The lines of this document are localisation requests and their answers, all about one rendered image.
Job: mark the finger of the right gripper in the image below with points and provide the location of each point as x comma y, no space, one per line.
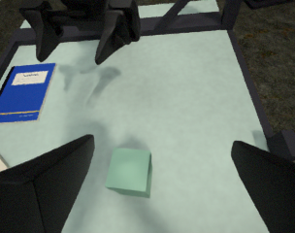
46,38
115,35

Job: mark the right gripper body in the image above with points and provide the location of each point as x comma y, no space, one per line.
85,14

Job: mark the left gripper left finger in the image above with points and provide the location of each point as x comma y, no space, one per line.
37,196

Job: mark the blue notebook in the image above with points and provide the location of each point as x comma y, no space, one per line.
24,92

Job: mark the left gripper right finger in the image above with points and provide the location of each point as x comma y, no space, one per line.
270,182

